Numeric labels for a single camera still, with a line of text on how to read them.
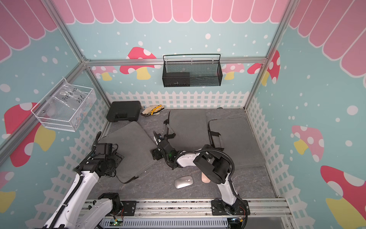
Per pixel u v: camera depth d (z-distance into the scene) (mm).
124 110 1086
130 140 983
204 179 851
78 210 451
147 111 1163
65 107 725
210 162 541
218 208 741
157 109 1201
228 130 1026
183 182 835
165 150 698
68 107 721
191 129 1028
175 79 945
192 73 924
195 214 742
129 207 746
